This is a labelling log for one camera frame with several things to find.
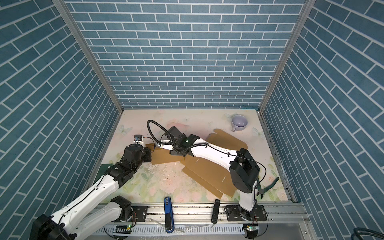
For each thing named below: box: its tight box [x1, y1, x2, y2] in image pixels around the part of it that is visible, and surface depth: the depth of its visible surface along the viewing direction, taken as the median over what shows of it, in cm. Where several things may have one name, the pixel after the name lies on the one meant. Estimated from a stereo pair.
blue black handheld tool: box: [164, 196, 175, 233], surface depth 73 cm
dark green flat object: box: [96, 163, 114, 178], surface depth 90 cm
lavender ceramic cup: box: [231, 114, 248, 132], surface depth 110 cm
